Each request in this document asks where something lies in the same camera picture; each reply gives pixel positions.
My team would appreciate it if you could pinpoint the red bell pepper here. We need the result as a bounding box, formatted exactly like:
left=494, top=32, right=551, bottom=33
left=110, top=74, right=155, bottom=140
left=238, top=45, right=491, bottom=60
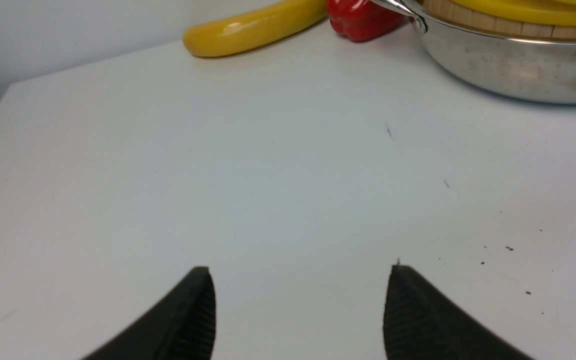
left=326, top=0, right=406, bottom=43

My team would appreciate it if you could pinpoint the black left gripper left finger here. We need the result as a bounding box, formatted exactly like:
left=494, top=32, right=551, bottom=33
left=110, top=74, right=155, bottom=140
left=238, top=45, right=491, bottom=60
left=85, top=266, right=217, bottom=360

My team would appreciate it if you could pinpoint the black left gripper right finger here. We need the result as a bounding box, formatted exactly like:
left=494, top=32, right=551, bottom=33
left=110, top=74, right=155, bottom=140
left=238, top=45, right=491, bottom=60
left=382, top=265, right=528, bottom=360

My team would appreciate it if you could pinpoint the yellow bamboo steamer basket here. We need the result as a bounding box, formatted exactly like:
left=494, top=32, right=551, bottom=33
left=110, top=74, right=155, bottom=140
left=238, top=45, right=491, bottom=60
left=420, top=0, right=576, bottom=41

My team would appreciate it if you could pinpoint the yellow plastic banana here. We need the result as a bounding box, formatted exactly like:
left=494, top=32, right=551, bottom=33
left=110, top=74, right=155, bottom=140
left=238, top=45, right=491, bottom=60
left=182, top=0, right=328, bottom=59

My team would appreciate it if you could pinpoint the stainless steel pot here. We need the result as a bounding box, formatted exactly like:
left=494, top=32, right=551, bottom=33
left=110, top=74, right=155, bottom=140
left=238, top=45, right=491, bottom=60
left=375, top=0, right=576, bottom=105

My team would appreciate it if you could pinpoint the yellow woven steamer lid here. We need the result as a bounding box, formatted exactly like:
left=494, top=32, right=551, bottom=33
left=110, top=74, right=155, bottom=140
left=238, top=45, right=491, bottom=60
left=455, top=0, right=576, bottom=27

